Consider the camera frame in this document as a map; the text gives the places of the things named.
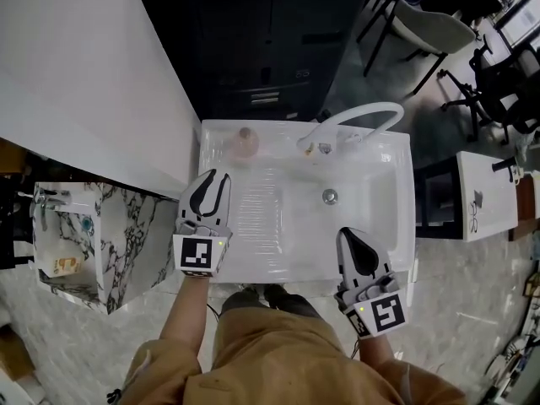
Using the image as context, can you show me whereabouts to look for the white curved faucet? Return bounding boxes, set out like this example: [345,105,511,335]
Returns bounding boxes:
[296,101,405,156]

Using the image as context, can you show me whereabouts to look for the chrome faucet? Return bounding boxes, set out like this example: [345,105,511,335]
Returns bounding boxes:
[30,186,72,230]

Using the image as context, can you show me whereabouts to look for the grey chair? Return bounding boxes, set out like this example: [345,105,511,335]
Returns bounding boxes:
[356,0,478,97]

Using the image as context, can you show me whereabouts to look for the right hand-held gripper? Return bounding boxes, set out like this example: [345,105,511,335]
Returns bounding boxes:
[332,227,408,339]

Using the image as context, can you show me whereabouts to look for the pink bottle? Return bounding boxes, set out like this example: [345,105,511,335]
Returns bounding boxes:
[227,126,261,163]

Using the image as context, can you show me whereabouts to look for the person's dark shoes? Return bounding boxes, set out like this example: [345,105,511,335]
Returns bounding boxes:
[220,283,322,321]

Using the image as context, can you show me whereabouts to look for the yellow printed box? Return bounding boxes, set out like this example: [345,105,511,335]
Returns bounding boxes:
[51,256,82,277]

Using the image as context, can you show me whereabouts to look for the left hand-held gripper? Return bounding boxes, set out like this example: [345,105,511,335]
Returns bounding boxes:
[171,168,234,279]

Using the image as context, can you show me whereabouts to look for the person's left forearm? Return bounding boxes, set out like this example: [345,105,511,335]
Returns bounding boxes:
[159,273,213,356]

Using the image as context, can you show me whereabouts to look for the marble sink cabinet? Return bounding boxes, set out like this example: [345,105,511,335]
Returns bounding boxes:
[32,181,179,316]

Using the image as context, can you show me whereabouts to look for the black office chair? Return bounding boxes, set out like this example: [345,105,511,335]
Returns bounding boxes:
[437,35,540,143]

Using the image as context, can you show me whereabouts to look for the eyeglasses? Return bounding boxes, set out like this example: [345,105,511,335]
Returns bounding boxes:
[467,202,483,235]

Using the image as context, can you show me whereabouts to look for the dark cabinet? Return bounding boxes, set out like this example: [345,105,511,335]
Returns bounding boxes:
[130,0,376,122]

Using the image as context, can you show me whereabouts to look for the person's tan jacket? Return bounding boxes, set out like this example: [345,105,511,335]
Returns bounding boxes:
[119,304,467,405]

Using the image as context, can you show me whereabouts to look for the person's right forearm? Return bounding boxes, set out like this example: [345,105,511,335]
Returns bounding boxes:
[357,331,401,366]

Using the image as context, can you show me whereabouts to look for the small white sink basin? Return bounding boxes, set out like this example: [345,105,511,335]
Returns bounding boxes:
[456,150,520,243]

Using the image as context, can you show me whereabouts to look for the white sink counter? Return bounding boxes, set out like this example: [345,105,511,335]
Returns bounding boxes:
[197,118,417,286]

